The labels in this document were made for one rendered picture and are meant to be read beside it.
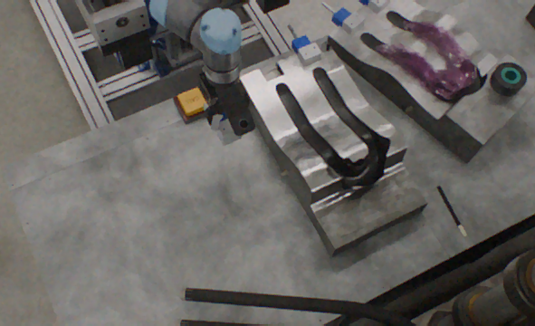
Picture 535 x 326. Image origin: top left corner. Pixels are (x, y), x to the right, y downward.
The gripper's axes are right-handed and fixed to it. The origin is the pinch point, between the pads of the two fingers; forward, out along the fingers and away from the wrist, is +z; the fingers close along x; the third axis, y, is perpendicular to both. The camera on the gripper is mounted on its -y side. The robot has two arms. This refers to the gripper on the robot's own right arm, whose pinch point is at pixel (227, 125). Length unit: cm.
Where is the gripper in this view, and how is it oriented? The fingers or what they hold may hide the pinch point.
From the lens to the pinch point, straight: 140.8
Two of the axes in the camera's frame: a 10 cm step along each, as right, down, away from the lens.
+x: -8.9, 4.0, -2.2
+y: -4.6, -8.2, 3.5
